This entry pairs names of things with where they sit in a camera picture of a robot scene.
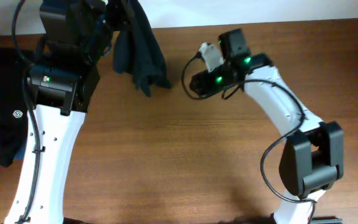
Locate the dark green t-shirt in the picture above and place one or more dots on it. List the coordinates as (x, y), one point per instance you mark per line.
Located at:
(136, 50)

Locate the folded blue jeans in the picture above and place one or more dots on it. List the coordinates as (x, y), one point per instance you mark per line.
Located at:
(20, 154)

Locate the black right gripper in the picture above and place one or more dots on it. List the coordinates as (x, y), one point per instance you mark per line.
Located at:
(198, 83)

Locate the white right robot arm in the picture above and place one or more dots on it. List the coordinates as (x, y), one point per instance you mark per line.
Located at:
(313, 154)

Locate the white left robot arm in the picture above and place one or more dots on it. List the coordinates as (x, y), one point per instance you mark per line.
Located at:
(57, 87)

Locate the black folded garment with logo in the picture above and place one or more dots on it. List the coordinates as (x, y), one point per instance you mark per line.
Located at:
(13, 111)

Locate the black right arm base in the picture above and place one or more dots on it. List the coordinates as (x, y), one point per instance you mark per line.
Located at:
(327, 220)

